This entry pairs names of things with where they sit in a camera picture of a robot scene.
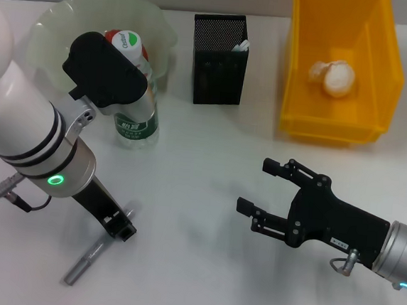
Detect pale green glass fruit plate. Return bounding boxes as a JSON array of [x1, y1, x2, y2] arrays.
[[23, 0, 182, 102]]

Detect green pen white clip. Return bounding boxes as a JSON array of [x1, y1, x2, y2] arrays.
[[232, 38, 252, 55]]

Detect right wrist connector cable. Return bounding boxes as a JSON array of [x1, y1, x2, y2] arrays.
[[327, 246, 359, 278]]

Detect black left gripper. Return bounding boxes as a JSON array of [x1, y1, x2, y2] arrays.
[[68, 173, 142, 242]]

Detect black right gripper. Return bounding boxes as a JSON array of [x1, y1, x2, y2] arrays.
[[232, 154, 397, 274]]

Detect black mesh pen holder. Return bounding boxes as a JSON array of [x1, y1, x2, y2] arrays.
[[186, 11, 254, 109]]

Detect yellow plastic storage bin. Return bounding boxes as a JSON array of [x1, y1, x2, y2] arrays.
[[277, 0, 407, 153]]

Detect white paper ball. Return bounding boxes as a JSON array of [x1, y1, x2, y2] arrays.
[[307, 56, 360, 100]]

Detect clear water bottle green label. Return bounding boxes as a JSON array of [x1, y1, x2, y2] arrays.
[[95, 28, 168, 153]]

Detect silver marker pen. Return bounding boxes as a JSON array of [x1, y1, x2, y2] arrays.
[[63, 194, 141, 292]]

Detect red-orange fruit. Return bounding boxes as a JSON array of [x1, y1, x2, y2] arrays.
[[102, 28, 151, 60]]

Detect wrist connector cable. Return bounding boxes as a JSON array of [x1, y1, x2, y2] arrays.
[[327, 246, 359, 278], [0, 173, 54, 215]]

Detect left wrist connector cable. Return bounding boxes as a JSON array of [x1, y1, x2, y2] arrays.
[[0, 173, 54, 215]]

